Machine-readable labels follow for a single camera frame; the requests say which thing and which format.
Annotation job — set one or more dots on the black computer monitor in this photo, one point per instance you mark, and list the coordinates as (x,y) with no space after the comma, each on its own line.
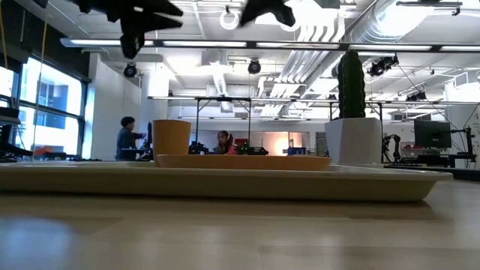
(432,134)

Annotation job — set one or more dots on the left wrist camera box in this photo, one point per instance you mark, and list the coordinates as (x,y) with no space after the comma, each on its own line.
(132,45)

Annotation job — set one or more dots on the black ceiling camera cluster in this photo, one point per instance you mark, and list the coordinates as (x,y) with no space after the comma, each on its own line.
(382,65)

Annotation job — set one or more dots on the blue storage bin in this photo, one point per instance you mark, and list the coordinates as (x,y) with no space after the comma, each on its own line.
(296,151)

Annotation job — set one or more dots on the seated person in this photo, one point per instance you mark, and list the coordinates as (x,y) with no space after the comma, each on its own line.
(224,144)

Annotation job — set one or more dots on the orange cup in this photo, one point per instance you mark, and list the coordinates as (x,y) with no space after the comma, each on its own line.
(171,137)

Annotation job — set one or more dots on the cream serving tray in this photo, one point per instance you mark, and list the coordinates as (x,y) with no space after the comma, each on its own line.
(225,183)

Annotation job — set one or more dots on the orange plate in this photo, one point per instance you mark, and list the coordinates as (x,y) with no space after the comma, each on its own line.
(243,162)

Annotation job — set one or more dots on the standing person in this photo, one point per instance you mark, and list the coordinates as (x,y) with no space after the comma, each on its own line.
(126,140)

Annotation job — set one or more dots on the silver ceiling duct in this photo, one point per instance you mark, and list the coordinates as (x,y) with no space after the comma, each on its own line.
(378,26)

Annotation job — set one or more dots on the overhead light bar frame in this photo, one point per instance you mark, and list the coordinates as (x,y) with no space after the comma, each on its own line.
(300,45)

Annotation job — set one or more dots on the white plant pot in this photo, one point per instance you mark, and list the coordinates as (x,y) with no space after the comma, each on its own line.
(353,140)

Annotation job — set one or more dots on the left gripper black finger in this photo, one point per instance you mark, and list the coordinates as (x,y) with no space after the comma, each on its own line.
(167,6)
(163,23)

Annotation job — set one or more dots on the small black background robot arm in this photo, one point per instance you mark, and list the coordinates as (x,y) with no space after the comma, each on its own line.
(395,146)

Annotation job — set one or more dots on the round black ceiling fixture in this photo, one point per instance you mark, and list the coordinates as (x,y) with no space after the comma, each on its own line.
(130,70)
(254,67)

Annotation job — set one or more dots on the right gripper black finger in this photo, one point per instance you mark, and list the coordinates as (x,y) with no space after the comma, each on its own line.
(285,14)
(252,11)

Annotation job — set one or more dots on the dark desk with equipment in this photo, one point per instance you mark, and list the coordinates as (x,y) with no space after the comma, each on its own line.
(9,131)

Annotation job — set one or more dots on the green cactus plant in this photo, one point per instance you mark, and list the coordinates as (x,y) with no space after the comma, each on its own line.
(351,84)

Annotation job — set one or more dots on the black metal frame workbench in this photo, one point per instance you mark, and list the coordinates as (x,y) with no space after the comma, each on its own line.
(225,99)

